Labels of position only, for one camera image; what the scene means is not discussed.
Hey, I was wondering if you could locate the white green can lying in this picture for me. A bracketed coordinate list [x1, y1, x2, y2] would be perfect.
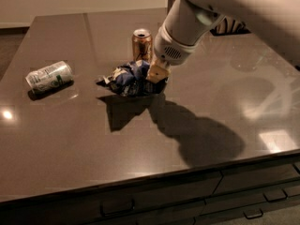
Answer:
[25, 61, 73, 94]

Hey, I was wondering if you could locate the upper right drawer handle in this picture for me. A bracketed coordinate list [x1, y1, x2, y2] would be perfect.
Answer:
[263, 189, 287, 203]

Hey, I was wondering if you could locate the drawer handle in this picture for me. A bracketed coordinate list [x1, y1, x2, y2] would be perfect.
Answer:
[243, 209, 263, 219]
[263, 189, 287, 203]
[100, 199, 135, 217]

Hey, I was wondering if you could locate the black wire napkin basket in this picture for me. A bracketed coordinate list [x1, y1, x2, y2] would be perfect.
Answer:
[211, 17, 249, 37]

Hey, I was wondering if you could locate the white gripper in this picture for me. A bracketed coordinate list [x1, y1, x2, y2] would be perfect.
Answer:
[146, 24, 197, 83]

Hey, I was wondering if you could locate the left drawer handle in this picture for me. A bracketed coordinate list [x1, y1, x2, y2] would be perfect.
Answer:
[100, 199, 135, 217]

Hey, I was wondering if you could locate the orange soda can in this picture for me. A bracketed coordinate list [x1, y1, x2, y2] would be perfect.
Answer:
[132, 28, 153, 62]

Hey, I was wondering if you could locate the lower right drawer handle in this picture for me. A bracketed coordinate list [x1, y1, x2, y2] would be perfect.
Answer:
[243, 209, 263, 219]

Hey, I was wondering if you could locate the metal utensil cup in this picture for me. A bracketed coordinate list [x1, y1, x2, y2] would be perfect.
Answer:
[167, 0, 175, 12]

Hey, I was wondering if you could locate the blue chip bag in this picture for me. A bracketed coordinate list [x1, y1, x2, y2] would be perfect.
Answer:
[97, 60, 168, 98]

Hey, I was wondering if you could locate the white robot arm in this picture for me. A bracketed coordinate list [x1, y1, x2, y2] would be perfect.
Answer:
[147, 0, 300, 83]

